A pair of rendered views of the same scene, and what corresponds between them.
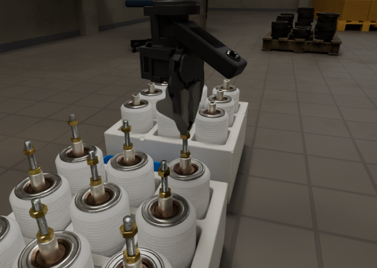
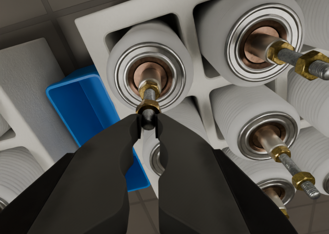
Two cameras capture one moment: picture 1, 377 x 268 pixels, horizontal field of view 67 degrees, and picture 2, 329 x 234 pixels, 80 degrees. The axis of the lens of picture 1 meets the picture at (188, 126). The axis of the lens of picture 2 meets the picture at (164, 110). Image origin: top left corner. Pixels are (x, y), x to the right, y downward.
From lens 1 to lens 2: 44 cm
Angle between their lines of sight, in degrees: 55
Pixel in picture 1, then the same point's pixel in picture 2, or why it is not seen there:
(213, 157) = (15, 85)
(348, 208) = not seen: outside the picture
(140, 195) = (189, 111)
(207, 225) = (185, 0)
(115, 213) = (279, 101)
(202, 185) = (161, 31)
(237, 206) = (38, 24)
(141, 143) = not seen: hidden behind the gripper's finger
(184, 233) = not seen: outside the picture
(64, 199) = (262, 164)
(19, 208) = not seen: hidden behind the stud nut
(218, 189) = (101, 26)
